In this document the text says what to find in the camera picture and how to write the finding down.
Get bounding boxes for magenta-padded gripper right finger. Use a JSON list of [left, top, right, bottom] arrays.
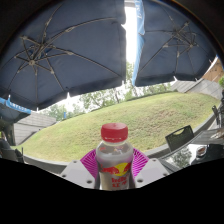
[[129, 148, 170, 190]]

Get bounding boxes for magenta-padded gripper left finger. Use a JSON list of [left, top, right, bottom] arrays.
[[59, 148, 100, 190]]

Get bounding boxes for red-capped clear drink bottle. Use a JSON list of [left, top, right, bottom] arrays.
[[95, 122, 135, 192]]

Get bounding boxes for dark slatted plastic chair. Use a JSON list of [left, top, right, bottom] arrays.
[[165, 125, 195, 153]]

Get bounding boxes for small round ashtray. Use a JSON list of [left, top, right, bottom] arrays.
[[196, 146, 208, 158]]

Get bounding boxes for grey stone building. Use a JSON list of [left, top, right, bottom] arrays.
[[13, 111, 58, 146]]

